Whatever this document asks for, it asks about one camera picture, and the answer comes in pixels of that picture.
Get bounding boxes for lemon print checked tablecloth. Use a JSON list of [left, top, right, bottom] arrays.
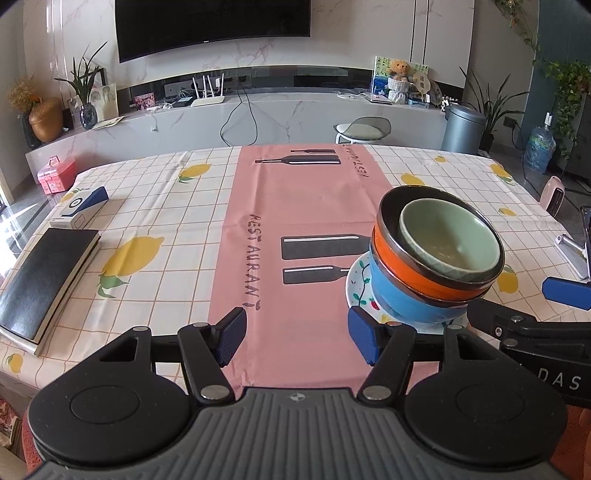
[[0, 144, 591, 407]]

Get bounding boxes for marble television console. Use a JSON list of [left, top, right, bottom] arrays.
[[25, 90, 451, 174]]

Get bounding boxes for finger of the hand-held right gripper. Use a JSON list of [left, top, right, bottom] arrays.
[[542, 277, 591, 311], [466, 298, 591, 347]]

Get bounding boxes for dried yellow flowers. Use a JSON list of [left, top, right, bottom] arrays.
[[8, 76, 42, 112]]

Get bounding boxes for dark slim vase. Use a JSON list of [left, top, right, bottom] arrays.
[[21, 111, 40, 149]]

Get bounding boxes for black cable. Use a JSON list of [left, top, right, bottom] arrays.
[[220, 88, 259, 147]]

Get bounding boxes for green ceramic bowl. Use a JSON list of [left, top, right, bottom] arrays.
[[399, 198, 502, 281]]

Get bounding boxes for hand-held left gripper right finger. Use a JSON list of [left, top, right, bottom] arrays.
[[347, 307, 490, 403]]

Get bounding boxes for white fruit print plate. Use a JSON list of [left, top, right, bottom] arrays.
[[345, 256, 467, 335]]

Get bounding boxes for drawing card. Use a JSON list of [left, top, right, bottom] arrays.
[[90, 83, 118, 121]]

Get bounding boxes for green leafy plant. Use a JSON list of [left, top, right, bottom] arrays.
[[54, 41, 108, 107]]

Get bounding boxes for silver and black stand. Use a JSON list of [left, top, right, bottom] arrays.
[[554, 205, 591, 281]]

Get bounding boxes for white router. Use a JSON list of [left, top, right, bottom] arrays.
[[191, 71, 227, 108]]

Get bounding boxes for pink storage case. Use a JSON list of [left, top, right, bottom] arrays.
[[37, 156, 77, 195]]

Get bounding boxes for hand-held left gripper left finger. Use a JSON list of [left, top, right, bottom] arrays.
[[99, 307, 247, 404]]

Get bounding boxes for bushy vine plant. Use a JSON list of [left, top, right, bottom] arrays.
[[545, 58, 591, 160]]

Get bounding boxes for blue green painting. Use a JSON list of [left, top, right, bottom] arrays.
[[372, 55, 429, 100]]

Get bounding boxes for gold round vase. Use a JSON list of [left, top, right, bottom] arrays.
[[28, 97, 64, 143]]

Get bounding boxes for blue steel bowl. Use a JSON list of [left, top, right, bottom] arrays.
[[368, 249, 469, 324]]

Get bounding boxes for white and blue box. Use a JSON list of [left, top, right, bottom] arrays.
[[50, 187, 110, 230]]

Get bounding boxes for white rolling stool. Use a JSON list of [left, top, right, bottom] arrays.
[[335, 116, 392, 146]]

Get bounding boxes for orange steel bowl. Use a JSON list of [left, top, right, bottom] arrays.
[[372, 185, 505, 303]]

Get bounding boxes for tall potted plant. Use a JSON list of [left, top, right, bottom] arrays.
[[459, 65, 532, 151]]

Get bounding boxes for black television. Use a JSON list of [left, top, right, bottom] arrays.
[[115, 0, 311, 64]]

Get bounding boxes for white knitted basket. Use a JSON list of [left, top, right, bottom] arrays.
[[387, 76, 409, 104]]

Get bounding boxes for black notebook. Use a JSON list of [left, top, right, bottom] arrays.
[[0, 227, 101, 357]]

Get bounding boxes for grey trash bin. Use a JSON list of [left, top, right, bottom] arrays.
[[441, 104, 487, 155]]

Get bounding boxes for blue water bottle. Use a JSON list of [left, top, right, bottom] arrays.
[[523, 112, 556, 175]]

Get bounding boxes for hanging vine plant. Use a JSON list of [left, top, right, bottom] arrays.
[[494, 0, 543, 61]]

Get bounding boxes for round hand fan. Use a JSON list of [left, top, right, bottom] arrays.
[[412, 69, 432, 101]]

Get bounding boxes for pink heater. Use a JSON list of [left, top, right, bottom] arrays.
[[544, 175, 566, 217]]

